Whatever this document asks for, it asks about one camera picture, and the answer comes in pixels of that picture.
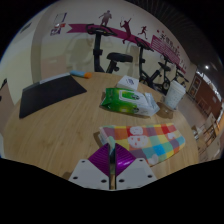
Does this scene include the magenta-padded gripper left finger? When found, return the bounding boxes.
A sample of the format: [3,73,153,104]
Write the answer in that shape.
[68,143,113,191]

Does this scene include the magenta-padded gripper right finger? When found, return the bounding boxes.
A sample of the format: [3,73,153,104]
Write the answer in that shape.
[112,143,158,191]

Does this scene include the colourful checkered towel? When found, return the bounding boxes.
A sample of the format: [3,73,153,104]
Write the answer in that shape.
[98,122,186,167]

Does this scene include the brown tape roll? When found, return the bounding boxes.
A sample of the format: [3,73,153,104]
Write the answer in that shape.
[159,96,178,117]

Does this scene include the green wet wipes pack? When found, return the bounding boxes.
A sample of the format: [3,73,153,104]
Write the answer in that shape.
[100,87,160,117]

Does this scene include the group of wooden chairs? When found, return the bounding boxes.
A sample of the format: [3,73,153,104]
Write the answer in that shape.
[191,112,224,162]

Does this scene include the black flat pad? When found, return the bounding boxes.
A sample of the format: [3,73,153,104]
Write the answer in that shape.
[18,73,88,119]

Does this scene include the small white box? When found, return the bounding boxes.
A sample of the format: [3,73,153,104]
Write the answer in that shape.
[116,75,140,92]

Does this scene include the blue and orange marker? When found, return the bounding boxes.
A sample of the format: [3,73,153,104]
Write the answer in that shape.
[69,70,93,80]

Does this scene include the wall notice poster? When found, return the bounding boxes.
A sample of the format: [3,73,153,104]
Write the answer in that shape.
[49,12,68,36]

